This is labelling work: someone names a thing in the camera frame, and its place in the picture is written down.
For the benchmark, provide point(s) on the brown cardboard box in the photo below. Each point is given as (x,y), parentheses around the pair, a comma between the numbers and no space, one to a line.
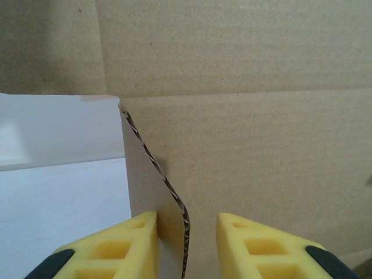
(232,145)

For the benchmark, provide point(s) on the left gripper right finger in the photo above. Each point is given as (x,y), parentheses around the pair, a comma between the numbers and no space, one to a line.
(261,255)

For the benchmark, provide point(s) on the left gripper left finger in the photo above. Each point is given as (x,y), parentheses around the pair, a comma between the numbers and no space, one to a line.
(116,253)

